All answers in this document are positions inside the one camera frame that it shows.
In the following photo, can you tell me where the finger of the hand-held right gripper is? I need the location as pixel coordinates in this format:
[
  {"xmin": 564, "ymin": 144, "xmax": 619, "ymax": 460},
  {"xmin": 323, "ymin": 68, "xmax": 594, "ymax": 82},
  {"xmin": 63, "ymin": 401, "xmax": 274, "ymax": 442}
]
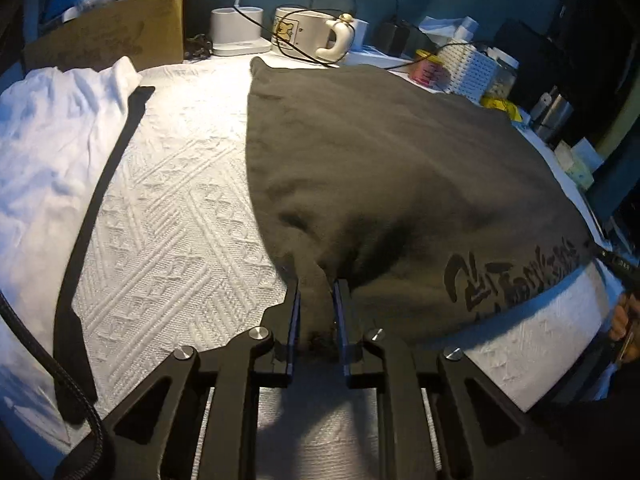
[{"xmin": 582, "ymin": 240, "xmax": 640, "ymax": 292}]

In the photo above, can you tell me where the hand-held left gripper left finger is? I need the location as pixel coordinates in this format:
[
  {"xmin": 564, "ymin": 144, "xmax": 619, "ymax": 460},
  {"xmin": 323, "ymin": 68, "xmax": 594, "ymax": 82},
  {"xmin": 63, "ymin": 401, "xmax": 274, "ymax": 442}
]
[{"xmin": 55, "ymin": 279, "xmax": 302, "ymax": 480}]

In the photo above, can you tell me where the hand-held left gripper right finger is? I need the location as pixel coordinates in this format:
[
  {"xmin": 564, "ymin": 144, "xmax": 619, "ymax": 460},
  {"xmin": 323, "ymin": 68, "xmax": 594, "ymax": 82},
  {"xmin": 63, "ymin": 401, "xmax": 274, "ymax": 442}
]
[{"xmin": 332, "ymin": 279, "xmax": 586, "ymax": 480}]

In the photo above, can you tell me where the dark brown t-shirt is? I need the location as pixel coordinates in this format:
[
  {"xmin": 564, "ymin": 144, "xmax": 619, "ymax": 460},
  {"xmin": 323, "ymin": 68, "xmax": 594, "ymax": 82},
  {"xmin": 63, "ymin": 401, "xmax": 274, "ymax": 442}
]
[{"xmin": 247, "ymin": 56, "xmax": 596, "ymax": 361}]

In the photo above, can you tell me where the person's right hand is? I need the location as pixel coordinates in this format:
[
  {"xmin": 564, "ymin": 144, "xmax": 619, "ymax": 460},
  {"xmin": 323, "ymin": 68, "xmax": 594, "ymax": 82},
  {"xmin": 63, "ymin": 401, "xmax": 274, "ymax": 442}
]
[{"xmin": 609, "ymin": 292, "xmax": 640, "ymax": 362}]

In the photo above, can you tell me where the tissue box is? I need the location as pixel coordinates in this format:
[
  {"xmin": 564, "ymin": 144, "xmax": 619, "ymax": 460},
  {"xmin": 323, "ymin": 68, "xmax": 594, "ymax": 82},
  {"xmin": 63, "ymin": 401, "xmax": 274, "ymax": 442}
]
[{"xmin": 552, "ymin": 137, "xmax": 606, "ymax": 191}]

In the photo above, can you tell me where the steel tumbler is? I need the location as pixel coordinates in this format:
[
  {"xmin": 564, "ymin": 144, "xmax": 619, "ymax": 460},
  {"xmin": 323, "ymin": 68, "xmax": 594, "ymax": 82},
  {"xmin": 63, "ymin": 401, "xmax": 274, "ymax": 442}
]
[{"xmin": 530, "ymin": 85, "xmax": 574, "ymax": 146}]

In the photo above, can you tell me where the yellow snack packet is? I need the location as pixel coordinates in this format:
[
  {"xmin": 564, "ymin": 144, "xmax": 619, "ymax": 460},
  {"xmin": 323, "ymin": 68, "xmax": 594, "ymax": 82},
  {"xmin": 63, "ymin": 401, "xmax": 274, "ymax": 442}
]
[{"xmin": 482, "ymin": 95, "xmax": 524, "ymax": 124}]

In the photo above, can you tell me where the glass jar white lid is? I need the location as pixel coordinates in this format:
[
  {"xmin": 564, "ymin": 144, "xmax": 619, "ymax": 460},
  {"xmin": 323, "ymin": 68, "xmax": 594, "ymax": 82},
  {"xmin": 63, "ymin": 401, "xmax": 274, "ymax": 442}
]
[{"xmin": 482, "ymin": 47, "xmax": 521, "ymax": 106}]

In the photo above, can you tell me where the white woven basket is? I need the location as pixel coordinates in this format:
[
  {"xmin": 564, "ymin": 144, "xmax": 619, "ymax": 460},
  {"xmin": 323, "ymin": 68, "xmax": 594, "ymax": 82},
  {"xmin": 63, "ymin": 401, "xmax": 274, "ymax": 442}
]
[{"xmin": 440, "ymin": 40, "xmax": 501, "ymax": 104}]

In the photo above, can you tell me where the red labelled can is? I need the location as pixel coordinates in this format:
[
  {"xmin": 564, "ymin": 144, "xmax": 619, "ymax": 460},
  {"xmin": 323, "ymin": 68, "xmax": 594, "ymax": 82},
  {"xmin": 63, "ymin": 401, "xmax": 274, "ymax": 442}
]
[{"xmin": 410, "ymin": 50, "xmax": 444, "ymax": 89}]

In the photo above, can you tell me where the white power strip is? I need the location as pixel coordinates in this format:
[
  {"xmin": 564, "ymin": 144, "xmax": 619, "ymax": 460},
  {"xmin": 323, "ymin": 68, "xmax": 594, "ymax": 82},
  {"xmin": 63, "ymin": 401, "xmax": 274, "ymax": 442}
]
[{"xmin": 345, "ymin": 49, "xmax": 418, "ymax": 70}]

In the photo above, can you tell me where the white crumpled tissue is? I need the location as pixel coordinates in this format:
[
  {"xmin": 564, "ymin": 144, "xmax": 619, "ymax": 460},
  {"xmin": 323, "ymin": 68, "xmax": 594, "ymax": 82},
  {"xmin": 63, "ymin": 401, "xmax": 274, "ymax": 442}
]
[{"xmin": 419, "ymin": 15, "xmax": 481, "ymax": 46}]

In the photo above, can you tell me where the white charger plug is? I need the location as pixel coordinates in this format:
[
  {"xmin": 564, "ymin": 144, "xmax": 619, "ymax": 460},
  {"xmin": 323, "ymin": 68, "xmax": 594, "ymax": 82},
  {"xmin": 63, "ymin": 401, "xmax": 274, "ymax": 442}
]
[{"xmin": 350, "ymin": 17, "xmax": 371, "ymax": 54}]

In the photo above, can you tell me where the black power adapter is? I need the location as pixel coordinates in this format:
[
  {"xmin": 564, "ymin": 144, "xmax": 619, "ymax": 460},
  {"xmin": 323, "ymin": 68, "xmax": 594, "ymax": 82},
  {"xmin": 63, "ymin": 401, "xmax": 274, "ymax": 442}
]
[{"xmin": 376, "ymin": 20, "xmax": 416, "ymax": 59}]

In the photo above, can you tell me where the white mug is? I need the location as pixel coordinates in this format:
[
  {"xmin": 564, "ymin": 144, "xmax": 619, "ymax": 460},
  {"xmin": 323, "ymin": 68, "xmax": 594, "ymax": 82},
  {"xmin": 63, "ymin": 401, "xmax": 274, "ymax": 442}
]
[{"xmin": 272, "ymin": 6, "xmax": 356, "ymax": 66}]

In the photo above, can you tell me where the white desk lamp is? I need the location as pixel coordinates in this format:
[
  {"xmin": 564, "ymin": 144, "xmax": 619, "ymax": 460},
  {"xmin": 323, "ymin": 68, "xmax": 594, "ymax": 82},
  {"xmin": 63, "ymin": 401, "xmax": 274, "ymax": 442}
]
[{"xmin": 209, "ymin": 0, "xmax": 272, "ymax": 57}]

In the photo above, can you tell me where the white crumpled garment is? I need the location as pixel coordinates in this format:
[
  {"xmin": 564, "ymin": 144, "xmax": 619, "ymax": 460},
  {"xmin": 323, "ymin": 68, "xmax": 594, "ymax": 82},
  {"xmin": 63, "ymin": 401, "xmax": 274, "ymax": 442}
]
[{"xmin": 0, "ymin": 56, "xmax": 143, "ymax": 321}]

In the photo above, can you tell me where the cardboard box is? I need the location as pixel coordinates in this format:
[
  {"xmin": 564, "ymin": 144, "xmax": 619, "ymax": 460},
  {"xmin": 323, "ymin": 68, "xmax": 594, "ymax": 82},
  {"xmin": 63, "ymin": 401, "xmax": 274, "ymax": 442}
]
[{"xmin": 22, "ymin": 0, "xmax": 194, "ymax": 74}]

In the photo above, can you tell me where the black braided cable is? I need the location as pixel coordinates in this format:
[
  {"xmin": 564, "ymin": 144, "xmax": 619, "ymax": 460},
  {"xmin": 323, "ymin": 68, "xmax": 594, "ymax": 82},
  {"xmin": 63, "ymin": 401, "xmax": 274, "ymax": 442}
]
[{"xmin": 0, "ymin": 290, "xmax": 117, "ymax": 480}]

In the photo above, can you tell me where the black strap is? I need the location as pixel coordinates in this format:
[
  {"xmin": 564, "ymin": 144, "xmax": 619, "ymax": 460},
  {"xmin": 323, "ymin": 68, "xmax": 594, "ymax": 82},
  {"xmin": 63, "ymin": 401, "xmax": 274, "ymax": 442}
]
[{"xmin": 52, "ymin": 86, "xmax": 156, "ymax": 424}]

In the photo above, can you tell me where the small black tangled cord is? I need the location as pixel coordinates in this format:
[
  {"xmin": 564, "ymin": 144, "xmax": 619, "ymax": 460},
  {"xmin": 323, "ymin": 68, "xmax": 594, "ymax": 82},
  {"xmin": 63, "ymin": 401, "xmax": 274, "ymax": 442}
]
[{"xmin": 184, "ymin": 34, "xmax": 211, "ymax": 60}]

